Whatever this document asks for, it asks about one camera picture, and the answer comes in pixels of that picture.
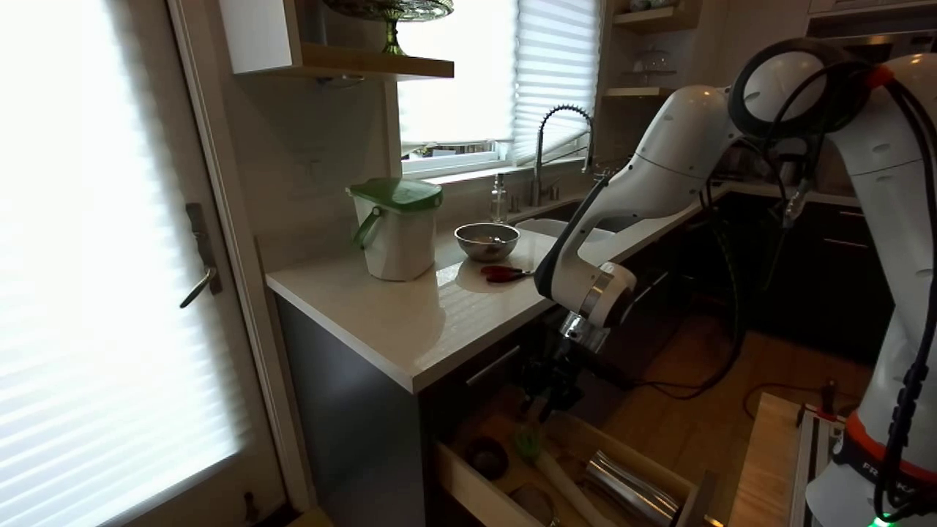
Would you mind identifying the metal utensils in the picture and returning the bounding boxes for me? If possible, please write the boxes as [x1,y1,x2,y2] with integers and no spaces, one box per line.
[583,447,686,527]

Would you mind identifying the black round item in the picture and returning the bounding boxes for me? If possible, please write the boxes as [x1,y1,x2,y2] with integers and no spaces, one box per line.
[463,435,513,483]

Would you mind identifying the metal bowl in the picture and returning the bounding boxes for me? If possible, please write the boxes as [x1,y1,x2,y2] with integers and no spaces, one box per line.
[450,218,525,262]

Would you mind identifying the black corrugated cable conduit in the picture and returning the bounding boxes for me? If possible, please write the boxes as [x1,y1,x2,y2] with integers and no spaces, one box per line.
[727,34,937,521]

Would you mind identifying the metal sink faucet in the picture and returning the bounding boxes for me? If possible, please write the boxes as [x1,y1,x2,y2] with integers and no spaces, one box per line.
[531,101,597,211]

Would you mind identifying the white bin with green lid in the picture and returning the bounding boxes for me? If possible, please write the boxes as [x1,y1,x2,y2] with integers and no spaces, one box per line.
[345,176,444,283]

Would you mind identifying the aluminium frame rail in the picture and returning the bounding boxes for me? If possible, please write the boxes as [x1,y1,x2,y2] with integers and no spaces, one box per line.
[787,404,851,527]

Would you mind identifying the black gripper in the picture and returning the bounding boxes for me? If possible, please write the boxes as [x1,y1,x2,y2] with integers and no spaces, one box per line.
[525,344,592,434]

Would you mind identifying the open wooden drawer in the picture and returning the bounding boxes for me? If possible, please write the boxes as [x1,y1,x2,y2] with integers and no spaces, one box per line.
[433,404,708,527]

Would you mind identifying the glass cake stand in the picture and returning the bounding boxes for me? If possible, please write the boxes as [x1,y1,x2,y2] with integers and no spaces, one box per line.
[324,0,456,59]

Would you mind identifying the small green object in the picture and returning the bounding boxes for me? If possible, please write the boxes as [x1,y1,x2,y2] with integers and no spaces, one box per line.
[513,423,544,466]

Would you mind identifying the window blind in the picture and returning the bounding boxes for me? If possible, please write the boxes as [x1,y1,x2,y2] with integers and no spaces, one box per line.
[510,0,603,163]

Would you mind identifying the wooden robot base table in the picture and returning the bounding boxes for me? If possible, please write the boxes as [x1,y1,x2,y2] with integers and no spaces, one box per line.
[727,390,809,527]

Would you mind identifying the wooden wall shelf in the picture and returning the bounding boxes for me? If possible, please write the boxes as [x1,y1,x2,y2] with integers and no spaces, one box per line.
[213,0,456,81]

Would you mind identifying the clear soap dispenser bottle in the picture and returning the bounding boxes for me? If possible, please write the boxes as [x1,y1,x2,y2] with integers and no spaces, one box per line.
[485,172,513,224]

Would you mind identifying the kitchen sink basin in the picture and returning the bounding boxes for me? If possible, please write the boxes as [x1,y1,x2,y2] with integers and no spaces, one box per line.
[513,199,601,236]

